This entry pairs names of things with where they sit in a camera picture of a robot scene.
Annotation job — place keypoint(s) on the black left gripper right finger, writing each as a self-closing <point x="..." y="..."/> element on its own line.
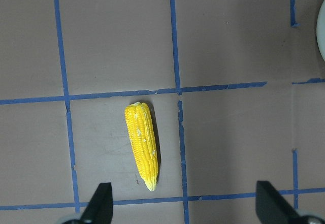
<point x="271" y="206"/>

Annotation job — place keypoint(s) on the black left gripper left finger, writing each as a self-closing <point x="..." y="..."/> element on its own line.
<point x="100" y="207"/>

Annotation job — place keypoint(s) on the yellow corn cob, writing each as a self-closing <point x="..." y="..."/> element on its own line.
<point x="142" y="138"/>

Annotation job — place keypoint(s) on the pale green cooking pot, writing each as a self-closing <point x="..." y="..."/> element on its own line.
<point x="320" y="29"/>

